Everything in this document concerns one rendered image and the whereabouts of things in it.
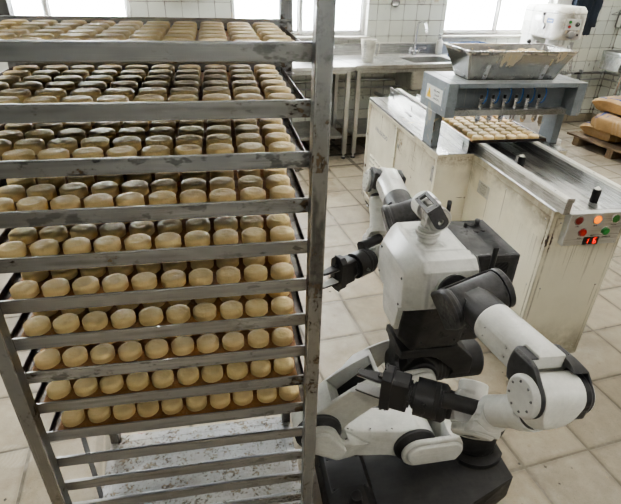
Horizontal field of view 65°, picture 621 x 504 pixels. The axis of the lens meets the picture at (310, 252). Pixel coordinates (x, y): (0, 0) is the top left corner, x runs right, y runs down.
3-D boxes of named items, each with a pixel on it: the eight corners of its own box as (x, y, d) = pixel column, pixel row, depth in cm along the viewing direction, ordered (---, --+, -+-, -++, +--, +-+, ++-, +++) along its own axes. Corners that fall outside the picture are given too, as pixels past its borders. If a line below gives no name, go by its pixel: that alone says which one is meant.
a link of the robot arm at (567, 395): (524, 426, 100) (601, 432, 82) (481, 431, 97) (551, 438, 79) (514, 374, 103) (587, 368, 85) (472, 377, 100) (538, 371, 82)
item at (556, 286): (445, 289, 287) (474, 142, 242) (498, 285, 293) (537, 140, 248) (505, 373, 228) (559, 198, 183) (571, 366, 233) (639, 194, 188)
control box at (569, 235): (556, 242, 194) (566, 210, 187) (609, 238, 198) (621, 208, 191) (561, 246, 191) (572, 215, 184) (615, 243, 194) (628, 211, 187)
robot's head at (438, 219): (443, 209, 124) (431, 187, 120) (457, 225, 117) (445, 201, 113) (422, 223, 125) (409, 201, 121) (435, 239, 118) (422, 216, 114)
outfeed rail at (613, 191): (433, 96, 358) (434, 86, 355) (436, 96, 359) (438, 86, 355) (631, 211, 187) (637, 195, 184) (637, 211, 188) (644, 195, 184)
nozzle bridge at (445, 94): (414, 135, 270) (423, 71, 253) (533, 132, 281) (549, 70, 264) (437, 154, 241) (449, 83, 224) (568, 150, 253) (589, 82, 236)
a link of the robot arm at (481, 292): (525, 326, 104) (488, 295, 116) (522, 293, 99) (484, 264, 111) (476, 347, 103) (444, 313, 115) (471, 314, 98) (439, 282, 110)
